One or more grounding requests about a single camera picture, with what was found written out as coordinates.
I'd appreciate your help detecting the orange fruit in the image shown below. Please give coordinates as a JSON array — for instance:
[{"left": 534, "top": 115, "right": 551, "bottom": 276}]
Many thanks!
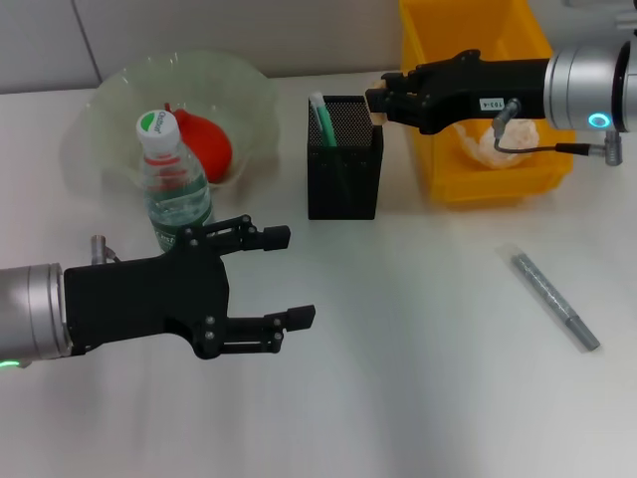
[{"left": 163, "top": 102, "right": 234, "bottom": 184}]

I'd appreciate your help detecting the grey marker pen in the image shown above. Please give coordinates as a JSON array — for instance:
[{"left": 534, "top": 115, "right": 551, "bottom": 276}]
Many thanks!
[{"left": 497, "top": 242, "right": 601, "bottom": 353}]

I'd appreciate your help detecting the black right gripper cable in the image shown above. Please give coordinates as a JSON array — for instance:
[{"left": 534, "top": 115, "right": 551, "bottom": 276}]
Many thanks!
[{"left": 492, "top": 122, "right": 626, "bottom": 166}]

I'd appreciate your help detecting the silver left connector plug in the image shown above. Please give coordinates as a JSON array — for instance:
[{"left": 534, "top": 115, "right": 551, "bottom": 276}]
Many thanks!
[{"left": 90, "top": 235, "right": 121, "bottom": 264}]

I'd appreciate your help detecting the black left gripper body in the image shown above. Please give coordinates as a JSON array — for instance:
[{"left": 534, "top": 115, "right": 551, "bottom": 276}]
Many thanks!
[{"left": 63, "top": 226, "right": 233, "bottom": 360}]

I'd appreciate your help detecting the silver connector plug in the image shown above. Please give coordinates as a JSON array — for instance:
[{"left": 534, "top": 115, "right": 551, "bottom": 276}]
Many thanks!
[
  {"left": 492, "top": 98, "right": 523, "bottom": 126},
  {"left": 90, "top": 235, "right": 121, "bottom": 264}
]

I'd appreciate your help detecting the green pen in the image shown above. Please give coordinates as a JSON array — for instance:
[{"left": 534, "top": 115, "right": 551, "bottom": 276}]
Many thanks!
[{"left": 308, "top": 92, "right": 344, "bottom": 200}]

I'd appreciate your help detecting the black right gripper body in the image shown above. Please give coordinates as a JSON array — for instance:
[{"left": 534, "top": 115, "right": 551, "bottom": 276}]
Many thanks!
[{"left": 412, "top": 48, "right": 551, "bottom": 136}]

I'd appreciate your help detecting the black mesh pen holder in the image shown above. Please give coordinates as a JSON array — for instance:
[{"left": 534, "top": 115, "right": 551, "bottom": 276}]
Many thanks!
[{"left": 307, "top": 94, "right": 385, "bottom": 221}]

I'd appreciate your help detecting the yellow plastic bin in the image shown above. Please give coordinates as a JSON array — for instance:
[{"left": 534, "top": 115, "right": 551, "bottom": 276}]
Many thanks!
[{"left": 397, "top": 0, "right": 573, "bottom": 204}]

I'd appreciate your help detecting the silver right connector plug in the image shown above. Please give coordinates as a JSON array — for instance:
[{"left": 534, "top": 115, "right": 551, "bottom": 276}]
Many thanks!
[{"left": 492, "top": 98, "right": 523, "bottom": 126}]

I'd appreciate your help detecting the clear green-label water bottle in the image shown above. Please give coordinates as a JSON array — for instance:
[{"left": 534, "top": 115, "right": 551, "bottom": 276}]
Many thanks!
[{"left": 134, "top": 109, "right": 216, "bottom": 252}]

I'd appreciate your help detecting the white paper ball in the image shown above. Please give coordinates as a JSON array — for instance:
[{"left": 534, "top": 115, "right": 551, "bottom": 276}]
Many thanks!
[{"left": 455, "top": 118, "right": 541, "bottom": 168}]

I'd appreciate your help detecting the green glass fruit plate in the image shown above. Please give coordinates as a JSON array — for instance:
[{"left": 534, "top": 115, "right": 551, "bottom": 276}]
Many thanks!
[{"left": 62, "top": 49, "right": 280, "bottom": 203}]

